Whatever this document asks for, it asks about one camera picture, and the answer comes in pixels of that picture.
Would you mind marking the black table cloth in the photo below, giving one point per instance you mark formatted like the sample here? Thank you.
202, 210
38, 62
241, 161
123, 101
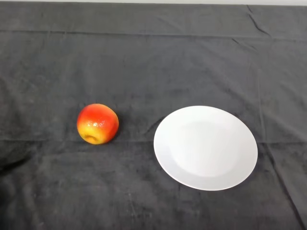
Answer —
120, 60

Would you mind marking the white round plate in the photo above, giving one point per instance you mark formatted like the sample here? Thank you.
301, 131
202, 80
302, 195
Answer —
206, 153

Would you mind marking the red and yellow apple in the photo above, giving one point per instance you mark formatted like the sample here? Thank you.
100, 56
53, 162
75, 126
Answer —
98, 122

